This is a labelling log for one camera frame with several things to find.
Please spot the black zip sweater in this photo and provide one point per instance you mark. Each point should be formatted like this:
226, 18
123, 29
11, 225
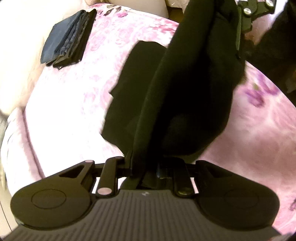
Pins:
174, 101

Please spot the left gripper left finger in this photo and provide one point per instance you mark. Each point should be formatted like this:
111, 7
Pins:
65, 197

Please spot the folded dark blue jeans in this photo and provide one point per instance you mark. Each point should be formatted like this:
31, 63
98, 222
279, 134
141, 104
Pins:
67, 40

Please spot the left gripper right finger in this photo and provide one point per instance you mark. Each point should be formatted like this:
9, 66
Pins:
223, 197

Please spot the pink rose bed blanket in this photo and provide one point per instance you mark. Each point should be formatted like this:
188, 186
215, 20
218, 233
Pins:
61, 124

